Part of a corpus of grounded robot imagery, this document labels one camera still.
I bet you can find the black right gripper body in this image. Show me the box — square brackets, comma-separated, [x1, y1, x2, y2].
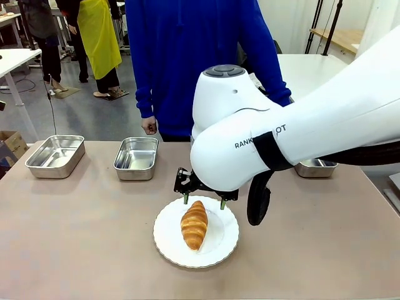
[174, 167, 239, 201]

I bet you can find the person's left forearm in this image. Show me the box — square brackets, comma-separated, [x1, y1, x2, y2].
[264, 59, 293, 109]

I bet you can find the person's right forearm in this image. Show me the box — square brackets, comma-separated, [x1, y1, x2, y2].
[133, 59, 158, 120]

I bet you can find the steel rectangular container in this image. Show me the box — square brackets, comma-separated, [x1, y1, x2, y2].
[24, 134, 86, 180]
[294, 158, 339, 179]
[112, 136, 159, 182]

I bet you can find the person's right hand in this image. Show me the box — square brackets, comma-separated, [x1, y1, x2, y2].
[141, 116, 158, 136]

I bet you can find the golden brown croissant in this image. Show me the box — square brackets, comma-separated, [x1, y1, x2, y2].
[180, 200, 209, 252]

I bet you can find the white scalloped plate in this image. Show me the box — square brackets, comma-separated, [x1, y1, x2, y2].
[152, 196, 240, 269]

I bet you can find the person in blue hoodie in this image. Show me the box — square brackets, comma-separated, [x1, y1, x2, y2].
[124, 0, 293, 143]

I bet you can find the tan floor mat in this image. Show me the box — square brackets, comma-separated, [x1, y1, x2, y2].
[52, 86, 82, 100]

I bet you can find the white side table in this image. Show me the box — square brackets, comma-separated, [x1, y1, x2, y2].
[276, 54, 351, 101]

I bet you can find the person in yellow apron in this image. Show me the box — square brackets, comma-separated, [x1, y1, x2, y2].
[76, 0, 123, 98]

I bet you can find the brown cardboard box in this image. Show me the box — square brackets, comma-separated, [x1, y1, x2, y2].
[0, 130, 29, 158]

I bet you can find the person in dark clothes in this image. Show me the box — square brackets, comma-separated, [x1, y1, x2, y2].
[26, 0, 63, 86]

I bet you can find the wooden top table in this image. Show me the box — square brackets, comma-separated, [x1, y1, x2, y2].
[309, 28, 365, 56]

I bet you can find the black tripod stand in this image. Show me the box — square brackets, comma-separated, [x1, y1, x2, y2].
[304, 0, 334, 58]

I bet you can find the white desk with legs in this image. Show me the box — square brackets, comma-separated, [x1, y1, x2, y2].
[0, 47, 43, 134]

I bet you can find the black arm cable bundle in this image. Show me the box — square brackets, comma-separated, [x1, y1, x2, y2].
[246, 139, 400, 227]

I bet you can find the black velcro strap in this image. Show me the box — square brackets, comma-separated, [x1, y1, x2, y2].
[254, 131, 292, 173]

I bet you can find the thin black hanging cable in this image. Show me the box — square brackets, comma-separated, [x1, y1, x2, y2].
[47, 72, 59, 136]

